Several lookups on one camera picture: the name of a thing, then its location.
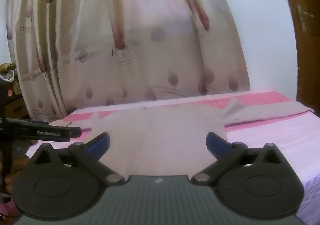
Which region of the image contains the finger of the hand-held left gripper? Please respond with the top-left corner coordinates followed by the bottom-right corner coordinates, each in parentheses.
top-left (10, 119), bottom-right (82, 143)

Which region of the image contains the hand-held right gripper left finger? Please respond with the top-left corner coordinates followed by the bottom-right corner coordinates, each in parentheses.
top-left (34, 132), bottom-right (125, 187)

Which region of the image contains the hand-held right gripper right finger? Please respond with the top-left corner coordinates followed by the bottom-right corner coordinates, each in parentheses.
top-left (191, 132), bottom-right (285, 187)

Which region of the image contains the beige shirt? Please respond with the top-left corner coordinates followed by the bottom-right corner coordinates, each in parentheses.
top-left (50, 98), bottom-right (316, 178)

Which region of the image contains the person's left hand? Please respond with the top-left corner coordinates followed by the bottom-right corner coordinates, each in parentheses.
top-left (4, 154), bottom-right (29, 193)

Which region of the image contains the decorated fabric bag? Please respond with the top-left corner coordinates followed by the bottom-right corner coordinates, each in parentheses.
top-left (0, 63), bottom-right (17, 83)

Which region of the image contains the pink checked bed sheet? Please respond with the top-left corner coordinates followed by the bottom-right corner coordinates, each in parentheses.
top-left (25, 90), bottom-right (320, 225)

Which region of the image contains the beige leaf print curtain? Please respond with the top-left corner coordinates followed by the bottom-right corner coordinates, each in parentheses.
top-left (6, 0), bottom-right (252, 124)

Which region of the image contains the brown wooden door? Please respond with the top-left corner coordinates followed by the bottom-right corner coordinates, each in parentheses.
top-left (275, 0), bottom-right (320, 115)

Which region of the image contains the brass door handle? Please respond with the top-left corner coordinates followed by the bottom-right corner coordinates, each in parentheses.
top-left (297, 4), bottom-right (314, 32)

